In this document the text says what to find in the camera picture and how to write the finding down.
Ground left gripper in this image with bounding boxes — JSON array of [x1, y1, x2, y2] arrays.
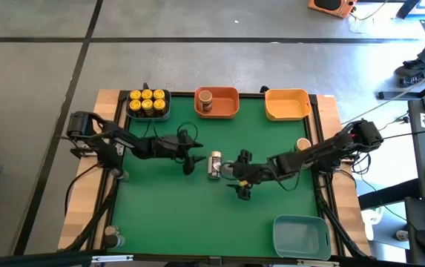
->
[[151, 131, 207, 177]]

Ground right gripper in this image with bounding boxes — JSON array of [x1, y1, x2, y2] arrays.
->
[[228, 148, 274, 202]]

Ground tall spice jar tan lid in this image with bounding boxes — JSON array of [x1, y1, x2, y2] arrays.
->
[[206, 150, 224, 181], [294, 136, 313, 153], [197, 89, 214, 113]]

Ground clear spice jar black cap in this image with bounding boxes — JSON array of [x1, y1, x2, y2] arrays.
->
[[113, 167, 131, 182], [102, 233, 126, 250]]

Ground dark blue plastic bin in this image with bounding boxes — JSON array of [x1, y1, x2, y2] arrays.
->
[[125, 86, 172, 122]]

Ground orange plastic bin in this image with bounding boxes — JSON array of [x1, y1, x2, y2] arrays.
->
[[193, 85, 241, 120]]

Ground green table mat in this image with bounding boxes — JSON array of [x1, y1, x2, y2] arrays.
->
[[107, 92, 320, 257]]

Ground yellow plastic bin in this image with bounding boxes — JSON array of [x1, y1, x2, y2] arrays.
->
[[263, 88, 313, 122]]

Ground teal plastic bin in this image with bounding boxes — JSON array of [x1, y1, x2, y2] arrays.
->
[[271, 214, 332, 262]]

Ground white plastic object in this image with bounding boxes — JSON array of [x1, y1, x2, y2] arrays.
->
[[360, 205, 385, 241]]

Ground black floor stand bar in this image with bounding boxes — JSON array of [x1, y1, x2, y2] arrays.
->
[[377, 71, 425, 102]]

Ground orange box black top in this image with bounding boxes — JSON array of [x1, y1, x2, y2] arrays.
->
[[306, 0, 359, 19]]

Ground black stand legs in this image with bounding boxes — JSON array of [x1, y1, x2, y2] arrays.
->
[[395, 0, 425, 20]]

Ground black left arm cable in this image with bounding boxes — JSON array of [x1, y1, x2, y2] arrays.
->
[[143, 117, 200, 145]]

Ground black table frame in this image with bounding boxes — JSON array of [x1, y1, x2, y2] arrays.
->
[[99, 89, 346, 260]]

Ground black cable bundle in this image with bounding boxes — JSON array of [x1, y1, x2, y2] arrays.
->
[[314, 174, 369, 260], [62, 162, 121, 254]]

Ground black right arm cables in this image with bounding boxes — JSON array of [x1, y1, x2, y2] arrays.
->
[[340, 151, 371, 177]]

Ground silver metal bracket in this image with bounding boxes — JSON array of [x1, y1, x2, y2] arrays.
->
[[296, 259, 341, 267], [90, 254, 134, 264]]

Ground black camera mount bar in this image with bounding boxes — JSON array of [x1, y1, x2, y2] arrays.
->
[[0, 250, 425, 267]]

